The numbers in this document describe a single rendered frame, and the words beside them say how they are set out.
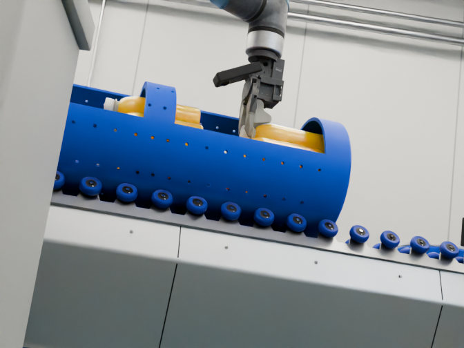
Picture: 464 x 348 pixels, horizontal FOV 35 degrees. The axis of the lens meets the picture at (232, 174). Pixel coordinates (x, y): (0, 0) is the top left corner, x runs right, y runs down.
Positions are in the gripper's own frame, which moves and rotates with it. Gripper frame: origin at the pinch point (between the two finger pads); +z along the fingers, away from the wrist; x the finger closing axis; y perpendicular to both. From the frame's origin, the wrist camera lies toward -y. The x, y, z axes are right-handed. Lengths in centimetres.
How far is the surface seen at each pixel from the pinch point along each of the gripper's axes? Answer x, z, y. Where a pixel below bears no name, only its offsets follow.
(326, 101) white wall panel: 305, -129, 130
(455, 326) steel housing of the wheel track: -12, 37, 52
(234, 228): -10.7, 24.1, -1.5
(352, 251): -11.3, 24.6, 25.5
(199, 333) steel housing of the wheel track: -8.5, 46.6, -5.1
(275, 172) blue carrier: -13.3, 11.0, 5.1
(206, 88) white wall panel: 322, -125, 46
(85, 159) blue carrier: -11.3, 15.8, -34.7
